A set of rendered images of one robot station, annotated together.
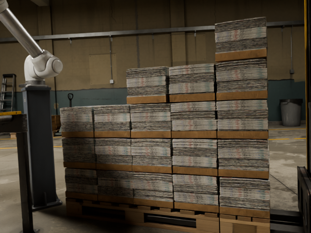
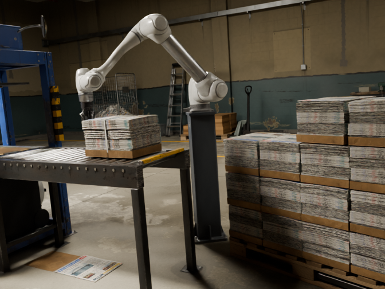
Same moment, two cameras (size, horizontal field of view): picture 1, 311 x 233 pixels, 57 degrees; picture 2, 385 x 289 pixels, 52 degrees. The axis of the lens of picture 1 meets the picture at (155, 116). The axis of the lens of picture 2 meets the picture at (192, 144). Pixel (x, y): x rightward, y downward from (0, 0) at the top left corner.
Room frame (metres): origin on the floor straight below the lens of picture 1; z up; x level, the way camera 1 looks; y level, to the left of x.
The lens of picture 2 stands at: (-0.30, -0.24, 1.17)
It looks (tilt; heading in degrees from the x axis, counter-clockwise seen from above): 8 degrees down; 26
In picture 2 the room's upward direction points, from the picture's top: 4 degrees counter-clockwise
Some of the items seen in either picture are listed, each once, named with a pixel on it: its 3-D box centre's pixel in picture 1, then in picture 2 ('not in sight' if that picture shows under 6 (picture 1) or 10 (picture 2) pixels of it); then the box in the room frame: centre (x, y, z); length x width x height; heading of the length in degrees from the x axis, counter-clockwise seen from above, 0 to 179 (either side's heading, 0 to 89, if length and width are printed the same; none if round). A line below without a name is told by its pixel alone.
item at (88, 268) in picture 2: not in sight; (89, 267); (1.67, 1.57, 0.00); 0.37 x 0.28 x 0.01; 86
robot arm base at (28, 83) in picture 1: (33, 84); (197, 108); (2.43, 1.02, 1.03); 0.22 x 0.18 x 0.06; 123
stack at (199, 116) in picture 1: (143, 159); (317, 205); (2.10, 0.11, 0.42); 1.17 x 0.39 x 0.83; 68
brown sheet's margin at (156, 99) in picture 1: (156, 99); (336, 135); (2.06, -0.01, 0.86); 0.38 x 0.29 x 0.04; 157
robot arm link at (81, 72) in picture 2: not in sight; (84, 80); (1.69, 1.46, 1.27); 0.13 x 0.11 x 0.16; 56
